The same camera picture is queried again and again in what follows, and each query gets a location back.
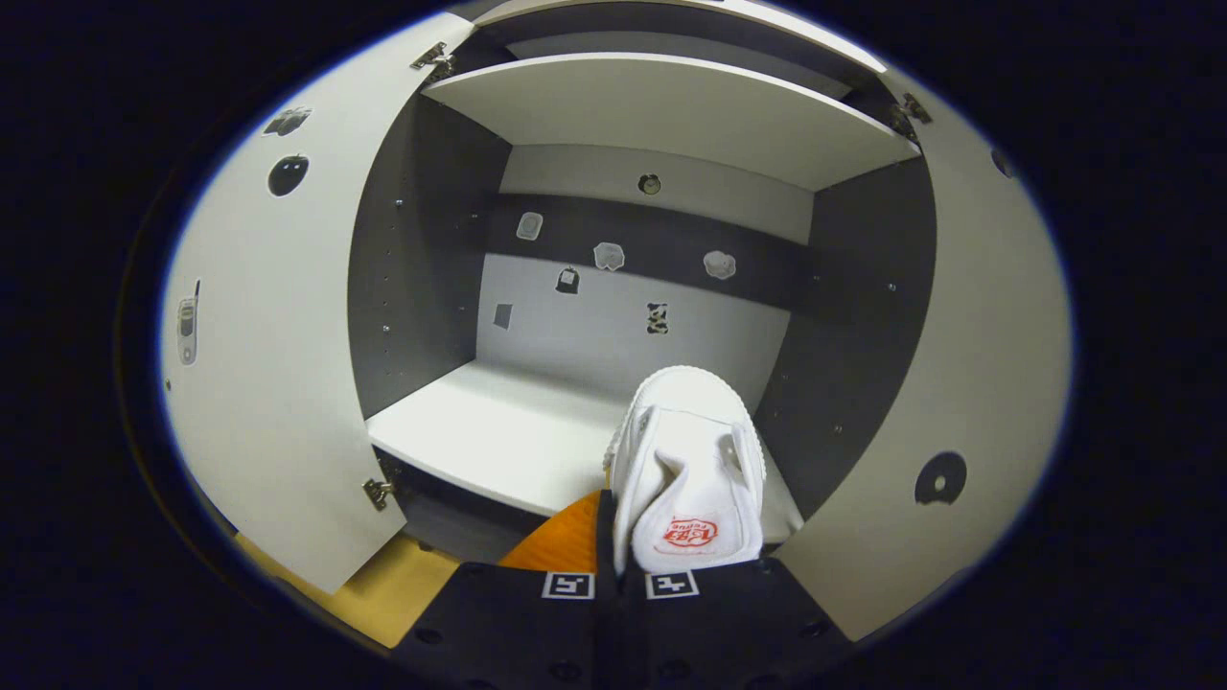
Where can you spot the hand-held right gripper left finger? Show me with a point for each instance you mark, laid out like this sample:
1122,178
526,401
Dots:
606,537

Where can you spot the white shoe cabinet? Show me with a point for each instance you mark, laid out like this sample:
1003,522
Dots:
498,431

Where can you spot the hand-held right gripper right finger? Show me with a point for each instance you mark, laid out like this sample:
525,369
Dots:
729,623

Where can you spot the white cabinet door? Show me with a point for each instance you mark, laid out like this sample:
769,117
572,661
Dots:
978,383
278,383

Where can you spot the white canvas shoe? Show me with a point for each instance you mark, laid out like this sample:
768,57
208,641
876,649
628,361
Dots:
690,460

